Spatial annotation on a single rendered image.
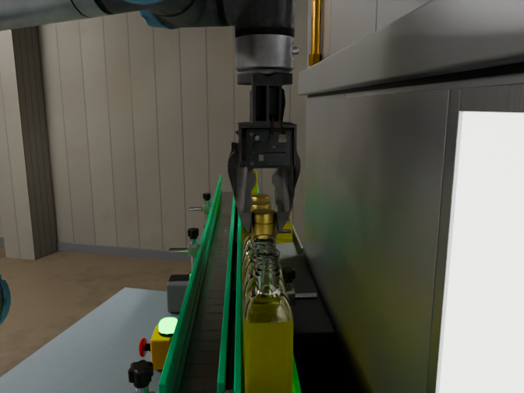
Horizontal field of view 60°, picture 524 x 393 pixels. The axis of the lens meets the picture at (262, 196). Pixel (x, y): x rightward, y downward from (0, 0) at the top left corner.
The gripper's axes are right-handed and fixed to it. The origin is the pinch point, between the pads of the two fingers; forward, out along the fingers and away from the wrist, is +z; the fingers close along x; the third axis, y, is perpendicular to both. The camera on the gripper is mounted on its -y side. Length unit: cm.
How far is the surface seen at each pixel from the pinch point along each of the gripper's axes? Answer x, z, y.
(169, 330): -18.2, 30.7, -27.9
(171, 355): -13.3, 18.3, 3.4
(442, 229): 11.4, -6.8, 30.2
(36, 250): -176, 106, -325
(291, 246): 13, 27, -72
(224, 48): -10, -59, -301
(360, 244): 11.8, 1.3, 7.8
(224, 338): -5.8, 18.3, -0.7
